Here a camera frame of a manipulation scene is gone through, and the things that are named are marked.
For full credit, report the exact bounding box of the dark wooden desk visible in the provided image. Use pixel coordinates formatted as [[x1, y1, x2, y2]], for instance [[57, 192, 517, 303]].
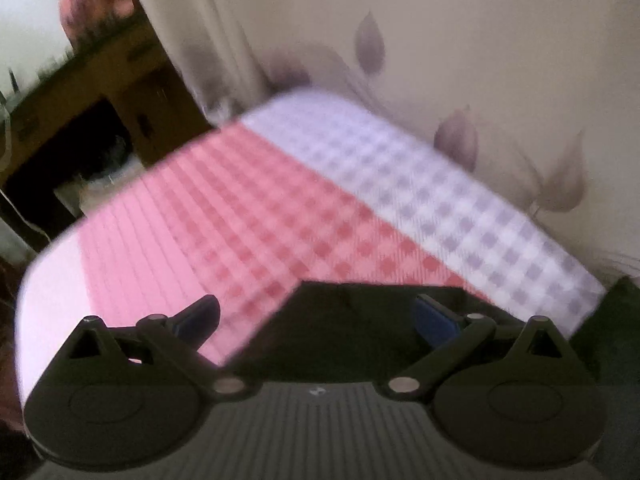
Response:
[[1, 13, 210, 252]]

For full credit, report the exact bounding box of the pink lilac checked bed sheet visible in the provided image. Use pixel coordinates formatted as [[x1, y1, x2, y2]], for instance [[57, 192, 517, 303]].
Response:
[[16, 90, 604, 398]]

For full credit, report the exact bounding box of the beige leaf print curtain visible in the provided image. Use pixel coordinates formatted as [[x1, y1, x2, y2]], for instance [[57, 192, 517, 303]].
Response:
[[140, 0, 639, 280]]

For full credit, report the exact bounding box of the black garment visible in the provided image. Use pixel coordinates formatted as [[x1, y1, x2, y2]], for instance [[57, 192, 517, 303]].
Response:
[[224, 278, 639, 386]]

